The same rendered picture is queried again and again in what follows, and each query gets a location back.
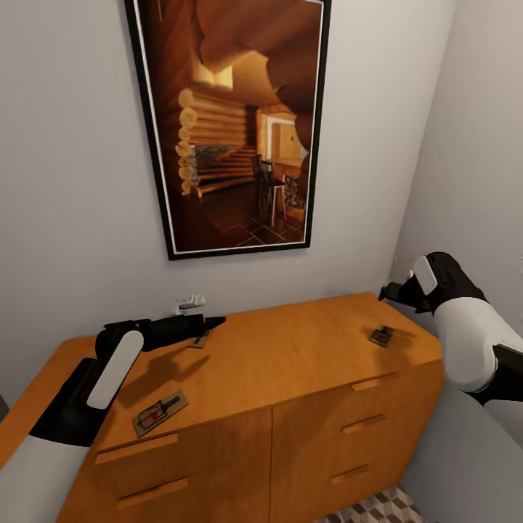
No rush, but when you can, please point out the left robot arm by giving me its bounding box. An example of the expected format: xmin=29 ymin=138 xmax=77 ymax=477
xmin=0 ymin=294 xmax=227 ymax=523

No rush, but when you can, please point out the mousetrap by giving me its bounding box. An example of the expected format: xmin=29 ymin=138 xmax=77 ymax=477
xmin=133 ymin=389 xmax=188 ymax=438
xmin=370 ymin=324 xmax=395 ymax=348
xmin=187 ymin=329 xmax=213 ymax=349

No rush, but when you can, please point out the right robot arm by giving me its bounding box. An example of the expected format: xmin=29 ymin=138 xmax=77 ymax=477
xmin=378 ymin=251 xmax=523 ymax=449

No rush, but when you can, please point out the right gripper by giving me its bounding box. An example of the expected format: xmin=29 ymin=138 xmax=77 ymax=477
xmin=378 ymin=282 xmax=431 ymax=312

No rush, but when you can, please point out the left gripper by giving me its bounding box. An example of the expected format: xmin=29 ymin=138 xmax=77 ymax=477
xmin=162 ymin=314 xmax=227 ymax=347

